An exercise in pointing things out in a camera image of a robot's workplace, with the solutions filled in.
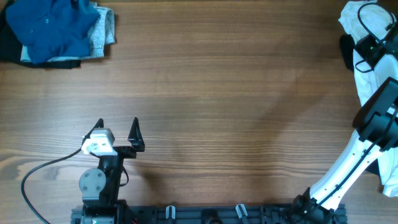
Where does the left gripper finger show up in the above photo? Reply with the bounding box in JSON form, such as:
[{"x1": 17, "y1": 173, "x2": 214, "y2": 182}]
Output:
[
  {"x1": 83, "y1": 118, "x2": 104, "y2": 140},
  {"x1": 127, "y1": 117, "x2": 145, "y2": 152}
]

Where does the white t-shirt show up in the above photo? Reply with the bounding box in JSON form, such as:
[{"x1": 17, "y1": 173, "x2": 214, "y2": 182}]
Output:
[{"x1": 338, "y1": 1, "x2": 397, "y2": 197}]

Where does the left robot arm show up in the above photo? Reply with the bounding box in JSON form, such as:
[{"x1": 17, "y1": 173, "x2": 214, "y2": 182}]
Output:
[{"x1": 71, "y1": 118, "x2": 145, "y2": 224}]

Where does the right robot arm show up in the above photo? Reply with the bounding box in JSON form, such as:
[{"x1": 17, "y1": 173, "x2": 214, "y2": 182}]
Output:
[{"x1": 280, "y1": 77, "x2": 397, "y2": 223}]

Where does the black garment at right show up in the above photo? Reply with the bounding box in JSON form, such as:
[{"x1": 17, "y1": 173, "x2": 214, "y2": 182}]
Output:
[{"x1": 339, "y1": 34, "x2": 380, "y2": 176}]

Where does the light grey folded garment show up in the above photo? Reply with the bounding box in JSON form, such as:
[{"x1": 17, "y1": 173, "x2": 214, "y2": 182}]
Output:
[{"x1": 21, "y1": 1, "x2": 115, "y2": 62}]

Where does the blue button shirt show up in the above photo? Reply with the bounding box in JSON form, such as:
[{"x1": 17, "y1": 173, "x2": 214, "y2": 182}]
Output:
[{"x1": 6, "y1": 0, "x2": 100, "y2": 64}]

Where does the black garment under pile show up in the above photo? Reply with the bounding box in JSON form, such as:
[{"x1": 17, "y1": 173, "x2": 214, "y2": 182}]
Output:
[{"x1": 1, "y1": 0, "x2": 81, "y2": 69}]

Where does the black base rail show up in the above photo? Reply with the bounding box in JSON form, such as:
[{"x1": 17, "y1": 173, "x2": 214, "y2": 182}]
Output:
[{"x1": 70, "y1": 203, "x2": 348, "y2": 224}]

